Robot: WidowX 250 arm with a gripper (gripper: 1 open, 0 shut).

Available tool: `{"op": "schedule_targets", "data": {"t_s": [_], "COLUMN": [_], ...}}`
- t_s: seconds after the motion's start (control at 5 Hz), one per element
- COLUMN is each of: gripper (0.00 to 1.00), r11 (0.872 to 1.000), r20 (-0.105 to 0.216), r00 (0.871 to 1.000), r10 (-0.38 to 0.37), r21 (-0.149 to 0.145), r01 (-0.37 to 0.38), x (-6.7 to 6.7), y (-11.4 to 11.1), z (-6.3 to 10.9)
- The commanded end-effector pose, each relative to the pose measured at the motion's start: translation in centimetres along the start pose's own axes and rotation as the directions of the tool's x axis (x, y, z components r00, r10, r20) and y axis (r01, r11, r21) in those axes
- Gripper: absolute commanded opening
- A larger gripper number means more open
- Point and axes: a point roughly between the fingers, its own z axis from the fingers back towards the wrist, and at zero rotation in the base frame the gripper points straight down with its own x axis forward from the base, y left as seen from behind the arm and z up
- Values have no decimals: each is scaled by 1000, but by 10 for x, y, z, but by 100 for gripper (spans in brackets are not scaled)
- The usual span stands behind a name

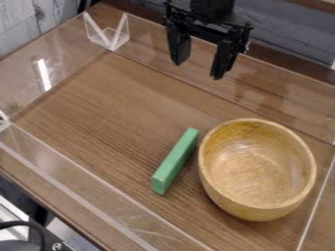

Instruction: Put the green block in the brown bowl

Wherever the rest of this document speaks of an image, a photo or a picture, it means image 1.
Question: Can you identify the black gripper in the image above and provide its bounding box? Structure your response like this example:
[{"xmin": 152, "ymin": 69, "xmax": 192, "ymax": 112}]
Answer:
[{"xmin": 164, "ymin": 0, "xmax": 254, "ymax": 79}]

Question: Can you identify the green rectangular block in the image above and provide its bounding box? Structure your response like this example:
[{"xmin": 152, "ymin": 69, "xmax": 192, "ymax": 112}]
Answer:
[{"xmin": 152, "ymin": 127, "xmax": 200, "ymax": 195}]

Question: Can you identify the black cable bottom left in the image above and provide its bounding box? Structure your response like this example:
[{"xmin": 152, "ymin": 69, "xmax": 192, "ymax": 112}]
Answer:
[{"xmin": 0, "ymin": 220, "xmax": 47, "ymax": 251}]

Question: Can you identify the black metal base plate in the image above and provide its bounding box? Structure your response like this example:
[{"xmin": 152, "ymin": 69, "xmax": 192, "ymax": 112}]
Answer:
[{"xmin": 28, "ymin": 220, "xmax": 75, "ymax": 251}]

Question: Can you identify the brown wooden bowl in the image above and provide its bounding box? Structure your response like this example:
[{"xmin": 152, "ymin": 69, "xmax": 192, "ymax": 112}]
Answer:
[{"xmin": 197, "ymin": 118, "xmax": 318, "ymax": 222}]

